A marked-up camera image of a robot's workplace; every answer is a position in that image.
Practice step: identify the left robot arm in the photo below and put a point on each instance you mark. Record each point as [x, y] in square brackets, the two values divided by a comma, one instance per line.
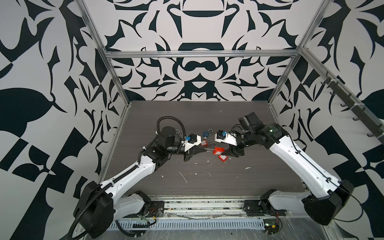
[102, 204]

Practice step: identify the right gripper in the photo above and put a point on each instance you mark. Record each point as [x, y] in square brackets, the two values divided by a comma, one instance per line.
[233, 150]

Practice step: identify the black hook rail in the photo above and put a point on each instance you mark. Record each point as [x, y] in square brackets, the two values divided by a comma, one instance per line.
[350, 102]

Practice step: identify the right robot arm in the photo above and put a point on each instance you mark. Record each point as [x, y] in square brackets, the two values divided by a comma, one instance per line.
[326, 194]

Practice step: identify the small electronics board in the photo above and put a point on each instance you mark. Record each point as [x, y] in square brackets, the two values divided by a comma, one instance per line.
[272, 226]

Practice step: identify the blue padlock centre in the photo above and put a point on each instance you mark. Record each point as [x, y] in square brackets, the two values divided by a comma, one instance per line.
[207, 133]

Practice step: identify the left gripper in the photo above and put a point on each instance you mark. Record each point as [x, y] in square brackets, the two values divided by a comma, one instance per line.
[188, 153]

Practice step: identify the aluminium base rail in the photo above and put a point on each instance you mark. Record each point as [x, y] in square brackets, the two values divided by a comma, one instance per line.
[200, 207]

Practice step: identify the white slotted cable duct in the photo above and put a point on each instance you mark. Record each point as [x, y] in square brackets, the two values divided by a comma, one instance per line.
[205, 224]

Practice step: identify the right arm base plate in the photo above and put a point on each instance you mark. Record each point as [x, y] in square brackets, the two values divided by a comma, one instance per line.
[257, 208]

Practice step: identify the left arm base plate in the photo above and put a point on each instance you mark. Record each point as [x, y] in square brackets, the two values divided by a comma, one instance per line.
[154, 208]

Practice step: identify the red padlock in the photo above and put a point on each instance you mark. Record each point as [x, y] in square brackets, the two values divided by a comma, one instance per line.
[204, 143]
[216, 150]
[223, 158]

